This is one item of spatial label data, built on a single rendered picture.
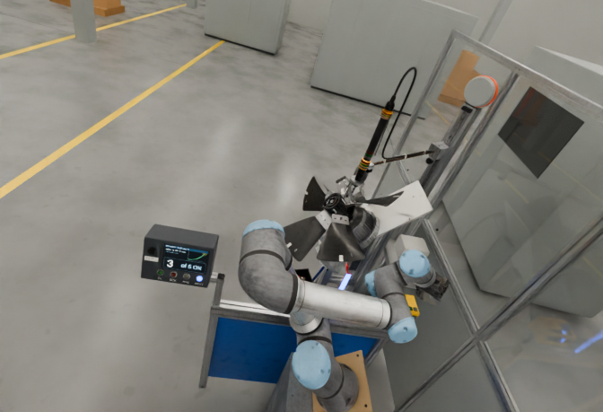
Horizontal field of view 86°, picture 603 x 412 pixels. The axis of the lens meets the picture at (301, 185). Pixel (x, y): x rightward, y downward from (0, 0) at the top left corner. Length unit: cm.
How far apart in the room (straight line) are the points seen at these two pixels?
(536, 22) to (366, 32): 925
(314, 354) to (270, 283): 38
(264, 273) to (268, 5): 794
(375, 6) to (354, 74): 122
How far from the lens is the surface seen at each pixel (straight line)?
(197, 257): 134
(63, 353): 260
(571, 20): 1573
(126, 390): 243
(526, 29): 1511
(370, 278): 103
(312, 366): 109
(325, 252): 157
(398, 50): 700
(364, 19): 683
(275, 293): 78
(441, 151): 197
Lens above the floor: 224
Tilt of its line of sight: 35 degrees down
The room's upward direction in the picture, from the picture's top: 18 degrees clockwise
